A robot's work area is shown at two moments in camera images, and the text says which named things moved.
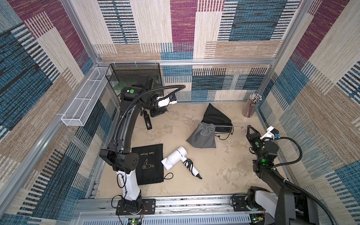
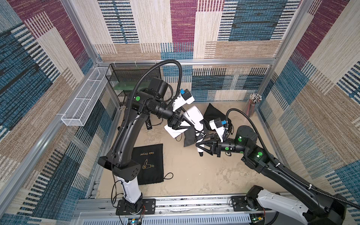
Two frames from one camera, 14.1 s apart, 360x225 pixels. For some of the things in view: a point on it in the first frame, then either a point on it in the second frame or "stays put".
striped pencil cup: x=249 y=110 stays put
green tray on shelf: x=120 y=84 stays put
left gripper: x=160 y=111 to x=174 y=124
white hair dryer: x=178 y=155 to x=194 y=115
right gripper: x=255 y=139 to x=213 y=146
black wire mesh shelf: x=121 y=75 stays put
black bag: x=150 y=168 stays put
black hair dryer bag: x=221 y=123 stays put
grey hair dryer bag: x=203 y=135 to x=189 y=136
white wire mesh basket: x=80 y=109 stays put
